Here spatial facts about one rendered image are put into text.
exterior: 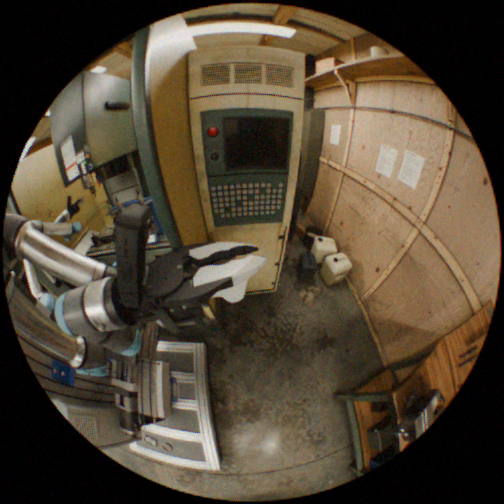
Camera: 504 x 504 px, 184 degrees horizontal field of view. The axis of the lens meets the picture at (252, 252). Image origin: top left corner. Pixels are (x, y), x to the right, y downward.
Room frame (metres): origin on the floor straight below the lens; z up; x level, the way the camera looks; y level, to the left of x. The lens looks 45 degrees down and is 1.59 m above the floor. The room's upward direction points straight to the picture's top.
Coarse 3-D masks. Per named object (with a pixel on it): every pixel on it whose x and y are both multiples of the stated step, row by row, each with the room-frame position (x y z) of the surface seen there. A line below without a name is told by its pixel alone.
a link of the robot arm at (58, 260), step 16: (16, 224) 0.06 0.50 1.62; (32, 224) 0.10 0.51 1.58; (16, 240) 0.04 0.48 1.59; (32, 240) 0.07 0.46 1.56; (48, 240) 0.10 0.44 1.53; (16, 256) 0.01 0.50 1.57; (32, 256) 0.05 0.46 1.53; (48, 256) 0.07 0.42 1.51; (64, 256) 0.10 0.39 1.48; (80, 256) 0.13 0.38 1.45; (48, 272) 0.05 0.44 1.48; (64, 272) 0.08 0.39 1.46; (80, 272) 0.10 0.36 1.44; (96, 272) 0.12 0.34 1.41; (112, 272) 0.15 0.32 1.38
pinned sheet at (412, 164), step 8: (408, 152) 1.02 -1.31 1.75; (408, 160) 1.00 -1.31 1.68; (416, 160) 0.92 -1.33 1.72; (408, 168) 0.98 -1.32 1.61; (416, 168) 0.90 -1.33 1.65; (400, 176) 1.04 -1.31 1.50; (408, 176) 0.96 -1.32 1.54; (416, 176) 0.88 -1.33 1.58; (408, 184) 0.93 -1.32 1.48; (416, 184) 0.85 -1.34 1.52
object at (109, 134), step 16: (80, 80) 0.75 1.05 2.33; (96, 80) 0.89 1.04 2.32; (112, 80) 1.10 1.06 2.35; (128, 80) 1.36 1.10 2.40; (64, 96) 0.72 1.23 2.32; (80, 96) 0.75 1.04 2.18; (96, 96) 0.89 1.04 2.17; (112, 96) 1.10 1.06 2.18; (128, 96) 1.35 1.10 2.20; (64, 112) 0.72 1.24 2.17; (80, 112) 0.75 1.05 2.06; (96, 112) 0.88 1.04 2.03; (112, 112) 1.08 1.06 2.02; (128, 112) 1.33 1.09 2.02; (64, 128) 0.72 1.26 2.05; (80, 128) 0.74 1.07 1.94; (96, 128) 0.86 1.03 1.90; (112, 128) 1.05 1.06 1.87; (128, 128) 1.29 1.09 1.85; (80, 144) 0.74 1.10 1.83; (96, 144) 0.83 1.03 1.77; (112, 144) 1.01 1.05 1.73; (128, 144) 1.25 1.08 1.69; (96, 160) 0.79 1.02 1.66; (112, 160) 1.17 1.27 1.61; (64, 176) 0.70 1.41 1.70; (80, 176) 0.73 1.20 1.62
